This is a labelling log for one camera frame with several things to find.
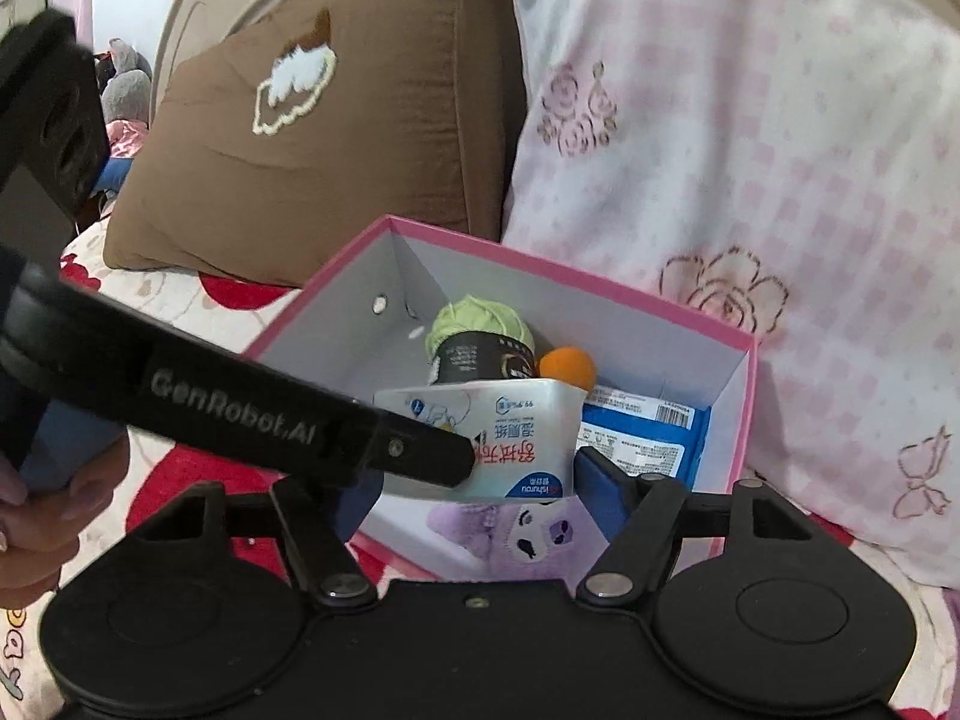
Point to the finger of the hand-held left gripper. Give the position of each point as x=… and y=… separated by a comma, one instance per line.
x=420, y=450

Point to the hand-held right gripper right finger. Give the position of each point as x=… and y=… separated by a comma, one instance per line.
x=600, y=487

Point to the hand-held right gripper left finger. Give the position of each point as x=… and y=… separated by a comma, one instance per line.
x=360, y=504

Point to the blue snack packet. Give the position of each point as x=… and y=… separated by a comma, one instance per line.
x=675, y=457

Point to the light blue packet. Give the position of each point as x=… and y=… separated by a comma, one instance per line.
x=637, y=401

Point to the purple plush toy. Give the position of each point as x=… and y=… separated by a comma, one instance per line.
x=465, y=534

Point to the white wet wipes pack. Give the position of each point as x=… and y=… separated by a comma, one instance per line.
x=525, y=420

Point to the orange makeup sponge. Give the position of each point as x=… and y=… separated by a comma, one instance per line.
x=568, y=367

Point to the green yarn ball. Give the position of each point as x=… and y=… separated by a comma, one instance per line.
x=480, y=315

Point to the pink cardboard box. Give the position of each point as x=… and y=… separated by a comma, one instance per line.
x=660, y=345

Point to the person's left hand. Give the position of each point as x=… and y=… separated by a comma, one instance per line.
x=45, y=540

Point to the pink cloth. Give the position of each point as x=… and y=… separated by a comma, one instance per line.
x=127, y=139

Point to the brown embroidered pillow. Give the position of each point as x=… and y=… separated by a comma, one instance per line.
x=375, y=127

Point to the grey plush toy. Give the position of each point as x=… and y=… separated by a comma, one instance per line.
x=124, y=94

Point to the beige headboard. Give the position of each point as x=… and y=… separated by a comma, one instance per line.
x=187, y=7

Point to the pink checkered floral blanket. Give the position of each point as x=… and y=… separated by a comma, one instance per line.
x=750, y=127

